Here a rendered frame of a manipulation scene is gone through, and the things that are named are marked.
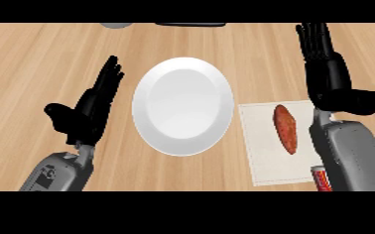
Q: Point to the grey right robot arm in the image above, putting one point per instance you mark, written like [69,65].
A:
[345,152]

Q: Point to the dark flat object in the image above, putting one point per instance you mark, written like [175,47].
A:
[191,24]

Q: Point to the white oval plate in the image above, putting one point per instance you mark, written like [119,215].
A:
[182,106]

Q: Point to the white placemat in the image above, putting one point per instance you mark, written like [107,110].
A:
[266,158]

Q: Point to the grey round object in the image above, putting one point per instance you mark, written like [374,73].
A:
[116,24]

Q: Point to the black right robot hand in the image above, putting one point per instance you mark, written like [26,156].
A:
[328,76]

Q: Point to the orange sweet potato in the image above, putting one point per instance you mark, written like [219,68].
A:
[286,129]

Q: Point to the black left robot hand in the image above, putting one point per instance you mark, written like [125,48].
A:
[94,105]

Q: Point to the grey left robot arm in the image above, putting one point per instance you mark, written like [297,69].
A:
[61,172]

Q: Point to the red and white can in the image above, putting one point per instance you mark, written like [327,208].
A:
[321,178]

